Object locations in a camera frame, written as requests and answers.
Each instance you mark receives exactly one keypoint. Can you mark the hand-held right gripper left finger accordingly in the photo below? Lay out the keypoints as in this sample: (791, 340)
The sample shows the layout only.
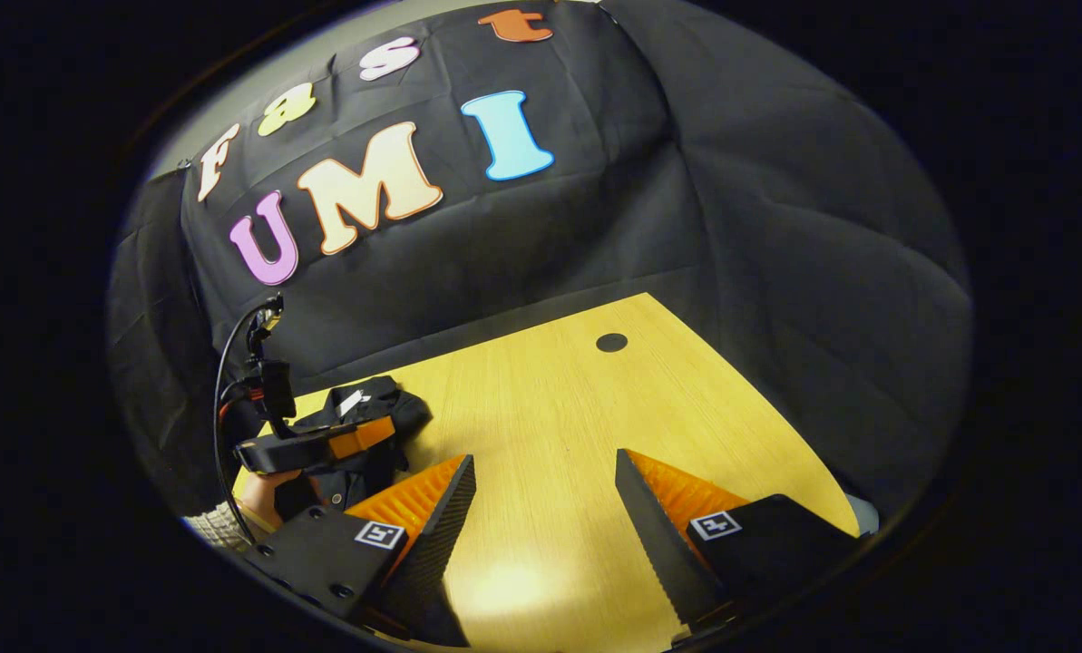
(441, 535)

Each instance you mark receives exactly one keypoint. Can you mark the black backdrop cloth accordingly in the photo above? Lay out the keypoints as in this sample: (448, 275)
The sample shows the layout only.
(731, 181)

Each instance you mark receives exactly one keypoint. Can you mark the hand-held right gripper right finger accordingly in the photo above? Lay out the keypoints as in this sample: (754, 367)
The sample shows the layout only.
(658, 553)

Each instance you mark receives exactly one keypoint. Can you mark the black coat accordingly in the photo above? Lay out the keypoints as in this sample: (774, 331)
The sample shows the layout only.
(386, 404)

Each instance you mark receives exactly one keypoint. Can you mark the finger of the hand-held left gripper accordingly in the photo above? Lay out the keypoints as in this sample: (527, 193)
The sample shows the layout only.
(364, 437)

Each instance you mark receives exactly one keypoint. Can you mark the black table grommet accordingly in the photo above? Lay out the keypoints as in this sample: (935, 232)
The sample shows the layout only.
(611, 342)

